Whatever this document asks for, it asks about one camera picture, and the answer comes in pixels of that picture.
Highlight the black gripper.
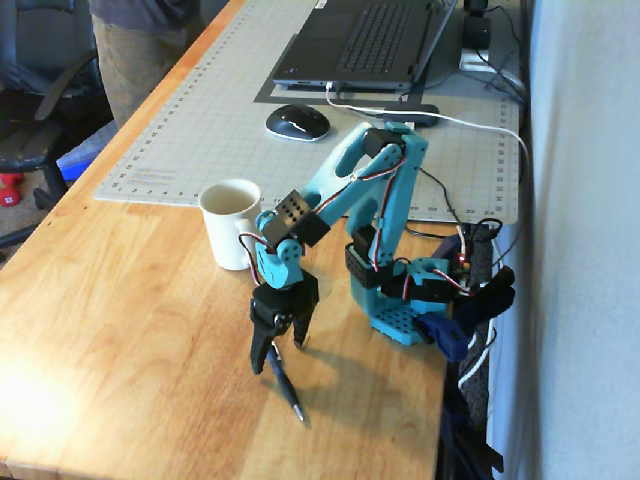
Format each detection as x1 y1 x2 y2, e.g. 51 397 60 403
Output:
249 272 320 376

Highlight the dark blue pen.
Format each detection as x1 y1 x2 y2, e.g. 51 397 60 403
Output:
266 343 307 424

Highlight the white ceramic mug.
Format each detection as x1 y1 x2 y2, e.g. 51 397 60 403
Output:
198 178 264 272

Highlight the blue table clamp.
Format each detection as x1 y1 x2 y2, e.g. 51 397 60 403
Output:
416 311 472 363

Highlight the robot controller board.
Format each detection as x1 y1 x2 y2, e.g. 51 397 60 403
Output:
451 248 475 289

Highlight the black and silver mouse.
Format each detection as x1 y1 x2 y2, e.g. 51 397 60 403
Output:
264 103 333 143

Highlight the grey gridded cutting mat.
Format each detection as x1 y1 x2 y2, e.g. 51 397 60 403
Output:
93 0 522 227

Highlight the black table clamp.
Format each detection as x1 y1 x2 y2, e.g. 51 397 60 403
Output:
449 264 517 329

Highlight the black usb hub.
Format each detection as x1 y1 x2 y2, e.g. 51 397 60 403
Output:
381 103 442 130

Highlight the light blue box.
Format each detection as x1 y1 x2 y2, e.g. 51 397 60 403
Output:
55 118 121 184

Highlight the dark grey laptop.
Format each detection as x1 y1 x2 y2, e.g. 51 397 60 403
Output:
271 0 459 93

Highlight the red dumbbell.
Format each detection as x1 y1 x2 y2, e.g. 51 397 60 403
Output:
0 171 26 208

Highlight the person in tan trousers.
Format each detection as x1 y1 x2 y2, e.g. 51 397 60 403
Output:
88 0 207 131

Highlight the black office chair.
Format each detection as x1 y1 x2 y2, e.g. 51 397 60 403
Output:
0 0 117 251

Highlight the black monitor stand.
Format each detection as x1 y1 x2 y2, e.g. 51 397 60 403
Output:
458 0 502 72

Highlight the thin black cable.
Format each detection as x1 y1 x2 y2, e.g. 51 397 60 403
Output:
404 167 469 239

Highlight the white cable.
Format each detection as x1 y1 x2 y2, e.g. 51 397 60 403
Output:
324 82 532 256

